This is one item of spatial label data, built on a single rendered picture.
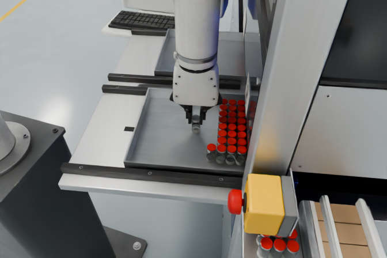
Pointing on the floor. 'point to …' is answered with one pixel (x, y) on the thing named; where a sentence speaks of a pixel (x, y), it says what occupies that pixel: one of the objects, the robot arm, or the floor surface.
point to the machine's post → (293, 67)
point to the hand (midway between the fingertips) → (196, 114)
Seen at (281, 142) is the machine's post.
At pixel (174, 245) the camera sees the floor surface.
